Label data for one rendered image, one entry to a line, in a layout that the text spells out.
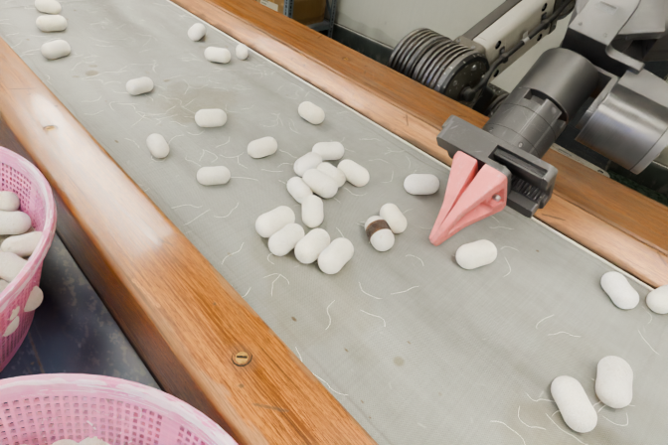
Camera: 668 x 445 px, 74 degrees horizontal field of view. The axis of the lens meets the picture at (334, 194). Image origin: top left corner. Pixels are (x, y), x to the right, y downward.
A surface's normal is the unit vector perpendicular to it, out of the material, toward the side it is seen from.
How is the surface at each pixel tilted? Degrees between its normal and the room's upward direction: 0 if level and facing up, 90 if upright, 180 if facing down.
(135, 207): 0
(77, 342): 0
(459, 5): 90
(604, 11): 49
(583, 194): 0
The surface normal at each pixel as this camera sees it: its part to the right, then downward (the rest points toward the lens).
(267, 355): 0.14, -0.78
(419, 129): -0.40, -0.30
